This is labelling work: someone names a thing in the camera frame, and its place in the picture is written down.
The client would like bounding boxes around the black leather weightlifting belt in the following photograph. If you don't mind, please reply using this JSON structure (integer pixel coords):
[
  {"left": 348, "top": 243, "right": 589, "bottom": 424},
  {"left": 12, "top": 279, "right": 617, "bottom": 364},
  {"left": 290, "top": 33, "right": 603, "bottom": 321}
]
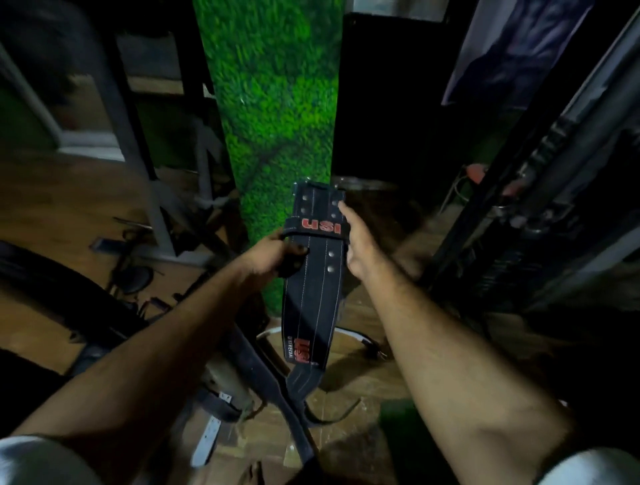
[{"left": 279, "top": 178, "right": 352, "bottom": 425}]

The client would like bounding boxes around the long black strap belt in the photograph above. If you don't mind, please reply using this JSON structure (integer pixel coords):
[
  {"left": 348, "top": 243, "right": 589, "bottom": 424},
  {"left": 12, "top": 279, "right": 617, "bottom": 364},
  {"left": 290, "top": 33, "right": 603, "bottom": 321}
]
[{"left": 227, "top": 322, "right": 323, "bottom": 468}]

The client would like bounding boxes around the black padded gym bench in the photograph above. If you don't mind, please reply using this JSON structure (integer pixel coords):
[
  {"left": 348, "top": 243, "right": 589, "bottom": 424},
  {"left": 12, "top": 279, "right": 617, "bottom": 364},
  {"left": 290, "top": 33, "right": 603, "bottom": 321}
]
[{"left": 0, "top": 241, "right": 146, "bottom": 345}]

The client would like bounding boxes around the green artificial grass pillar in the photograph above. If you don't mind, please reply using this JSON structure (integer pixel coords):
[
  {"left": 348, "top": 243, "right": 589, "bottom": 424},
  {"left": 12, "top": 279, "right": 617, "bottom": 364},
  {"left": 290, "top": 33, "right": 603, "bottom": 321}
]
[{"left": 192, "top": 0, "right": 346, "bottom": 316}]

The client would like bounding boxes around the white strap belt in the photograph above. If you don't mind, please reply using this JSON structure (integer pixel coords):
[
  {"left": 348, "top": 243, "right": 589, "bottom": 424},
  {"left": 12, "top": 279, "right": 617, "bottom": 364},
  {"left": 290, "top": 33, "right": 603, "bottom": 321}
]
[{"left": 190, "top": 415, "right": 223, "bottom": 469}]

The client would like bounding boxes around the person's left hand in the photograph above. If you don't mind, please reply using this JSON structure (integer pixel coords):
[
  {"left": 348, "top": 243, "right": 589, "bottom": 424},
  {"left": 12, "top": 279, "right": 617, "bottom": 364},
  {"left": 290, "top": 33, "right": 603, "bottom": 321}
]
[{"left": 239, "top": 227, "right": 310, "bottom": 281}]

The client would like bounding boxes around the white shirt sleeve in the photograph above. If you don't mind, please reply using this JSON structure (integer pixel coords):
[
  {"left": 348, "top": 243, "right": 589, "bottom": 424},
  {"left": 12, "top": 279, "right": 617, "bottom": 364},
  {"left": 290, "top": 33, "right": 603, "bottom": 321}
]
[
  {"left": 537, "top": 446, "right": 640, "bottom": 485},
  {"left": 0, "top": 436, "right": 103, "bottom": 485}
]

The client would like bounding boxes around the black belt with white edge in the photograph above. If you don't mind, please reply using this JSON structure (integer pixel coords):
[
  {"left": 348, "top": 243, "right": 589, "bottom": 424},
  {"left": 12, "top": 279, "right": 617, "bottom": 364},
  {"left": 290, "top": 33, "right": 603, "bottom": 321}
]
[{"left": 257, "top": 327, "right": 388, "bottom": 361}]

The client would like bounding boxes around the person's right hand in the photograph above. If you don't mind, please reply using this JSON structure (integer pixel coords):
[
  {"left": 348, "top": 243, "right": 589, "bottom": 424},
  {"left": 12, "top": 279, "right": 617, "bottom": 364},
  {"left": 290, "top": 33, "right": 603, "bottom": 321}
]
[{"left": 338, "top": 201, "right": 386, "bottom": 280}]

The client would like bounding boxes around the person's right forearm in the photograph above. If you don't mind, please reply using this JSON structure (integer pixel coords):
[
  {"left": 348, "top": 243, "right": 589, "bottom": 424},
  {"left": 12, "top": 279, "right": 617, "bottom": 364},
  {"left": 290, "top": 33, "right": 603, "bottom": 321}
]
[{"left": 361, "top": 267, "right": 581, "bottom": 485}]

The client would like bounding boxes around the person's left forearm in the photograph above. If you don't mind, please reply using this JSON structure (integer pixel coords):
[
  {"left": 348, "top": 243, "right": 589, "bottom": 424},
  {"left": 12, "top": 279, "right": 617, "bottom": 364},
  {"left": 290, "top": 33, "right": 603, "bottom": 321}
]
[{"left": 11, "top": 260, "right": 266, "bottom": 468}]

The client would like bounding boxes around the metal barbell rack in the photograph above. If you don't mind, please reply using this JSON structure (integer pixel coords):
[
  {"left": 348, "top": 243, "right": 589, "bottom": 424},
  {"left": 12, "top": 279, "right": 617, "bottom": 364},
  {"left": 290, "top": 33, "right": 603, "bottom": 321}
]
[{"left": 425, "top": 10, "right": 640, "bottom": 320}]

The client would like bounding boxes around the red stool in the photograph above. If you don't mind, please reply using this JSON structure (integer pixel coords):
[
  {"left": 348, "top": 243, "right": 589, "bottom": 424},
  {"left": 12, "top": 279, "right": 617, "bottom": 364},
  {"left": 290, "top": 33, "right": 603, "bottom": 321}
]
[{"left": 440, "top": 162, "right": 493, "bottom": 213}]

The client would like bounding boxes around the round black weight plate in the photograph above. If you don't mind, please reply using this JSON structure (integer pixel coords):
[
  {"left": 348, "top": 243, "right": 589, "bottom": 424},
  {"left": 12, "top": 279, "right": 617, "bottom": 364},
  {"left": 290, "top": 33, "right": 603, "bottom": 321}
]
[{"left": 112, "top": 265, "right": 155, "bottom": 295}]

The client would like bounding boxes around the grey metal machine frame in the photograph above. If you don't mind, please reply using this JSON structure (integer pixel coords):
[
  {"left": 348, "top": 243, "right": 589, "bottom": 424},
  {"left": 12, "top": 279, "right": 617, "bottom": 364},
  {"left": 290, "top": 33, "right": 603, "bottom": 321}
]
[{"left": 92, "top": 30, "right": 236, "bottom": 265}]

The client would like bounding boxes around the blue wall poster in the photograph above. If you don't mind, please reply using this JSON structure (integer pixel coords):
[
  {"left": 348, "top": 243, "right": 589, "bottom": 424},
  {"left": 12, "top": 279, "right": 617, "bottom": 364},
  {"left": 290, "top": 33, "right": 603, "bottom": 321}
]
[{"left": 441, "top": 0, "right": 596, "bottom": 108}]

